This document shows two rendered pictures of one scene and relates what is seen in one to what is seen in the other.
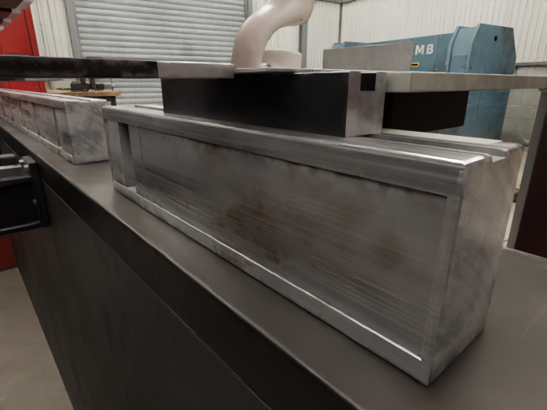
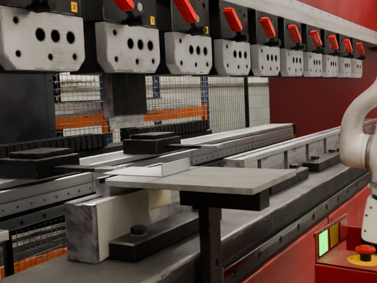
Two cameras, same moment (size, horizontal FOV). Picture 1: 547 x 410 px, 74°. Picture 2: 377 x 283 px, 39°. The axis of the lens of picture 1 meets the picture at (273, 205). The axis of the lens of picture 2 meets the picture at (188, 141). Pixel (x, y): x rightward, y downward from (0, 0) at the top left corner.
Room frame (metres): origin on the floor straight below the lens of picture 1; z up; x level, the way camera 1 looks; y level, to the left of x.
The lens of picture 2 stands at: (0.05, -0.92, 1.13)
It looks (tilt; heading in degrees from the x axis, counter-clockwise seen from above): 5 degrees down; 72
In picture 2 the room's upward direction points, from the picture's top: 3 degrees counter-clockwise
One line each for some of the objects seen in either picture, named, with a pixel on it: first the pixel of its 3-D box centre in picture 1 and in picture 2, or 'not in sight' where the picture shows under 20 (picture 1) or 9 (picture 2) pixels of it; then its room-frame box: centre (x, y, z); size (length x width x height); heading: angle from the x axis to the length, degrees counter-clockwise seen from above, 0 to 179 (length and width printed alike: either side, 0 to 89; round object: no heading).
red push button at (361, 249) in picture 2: not in sight; (365, 254); (0.71, -0.04, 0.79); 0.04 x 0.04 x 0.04
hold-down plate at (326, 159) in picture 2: not in sight; (324, 160); (1.04, 0.62, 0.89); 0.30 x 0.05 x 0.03; 41
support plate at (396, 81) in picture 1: (395, 82); (201, 177); (0.34, -0.11, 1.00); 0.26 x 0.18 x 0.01; 131
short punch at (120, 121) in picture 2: not in sight; (125, 100); (0.24, 0.00, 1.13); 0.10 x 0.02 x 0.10; 41
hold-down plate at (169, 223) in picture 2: not in sight; (171, 229); (0.31, -0.01, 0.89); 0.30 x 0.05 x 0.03; 41
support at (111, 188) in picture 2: not in sight; (132, 181); (0.24, -0.01, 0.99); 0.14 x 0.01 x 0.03; 41
